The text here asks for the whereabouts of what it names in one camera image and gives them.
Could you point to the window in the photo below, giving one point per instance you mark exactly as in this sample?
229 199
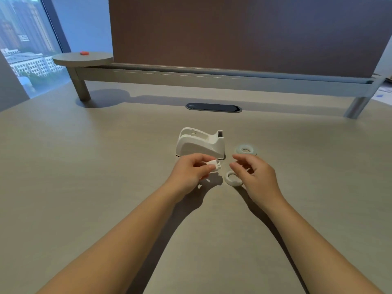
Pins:
27 42

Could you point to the person's right forearm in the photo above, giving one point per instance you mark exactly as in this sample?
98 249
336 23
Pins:
306 241

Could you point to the white tape spool core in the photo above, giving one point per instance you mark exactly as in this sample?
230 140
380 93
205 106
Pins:
216 166

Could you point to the grey round shelf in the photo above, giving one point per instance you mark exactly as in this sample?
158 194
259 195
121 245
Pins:
82 59

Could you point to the person's left forearm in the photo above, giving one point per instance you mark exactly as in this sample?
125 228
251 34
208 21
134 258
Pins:
122 238

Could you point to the brown desk partition panel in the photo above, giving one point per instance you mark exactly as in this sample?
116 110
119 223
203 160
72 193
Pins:
245 30

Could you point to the clear tape roll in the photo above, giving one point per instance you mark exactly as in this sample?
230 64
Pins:
245 149

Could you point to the person's right thumb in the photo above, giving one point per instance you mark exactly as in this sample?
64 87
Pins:
236 170

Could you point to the person's right hand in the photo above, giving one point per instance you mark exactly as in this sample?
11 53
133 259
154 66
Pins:
260 180

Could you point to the grey metal partition frame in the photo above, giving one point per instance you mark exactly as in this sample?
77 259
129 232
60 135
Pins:
232 78

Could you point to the person's left hand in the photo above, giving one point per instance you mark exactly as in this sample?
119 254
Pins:
185 174

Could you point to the white tape dispenser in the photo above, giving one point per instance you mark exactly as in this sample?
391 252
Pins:
196 146

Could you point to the white papers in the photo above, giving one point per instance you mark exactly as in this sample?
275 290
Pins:
384 91

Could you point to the person's left thumb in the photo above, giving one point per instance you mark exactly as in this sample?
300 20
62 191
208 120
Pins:
205 172

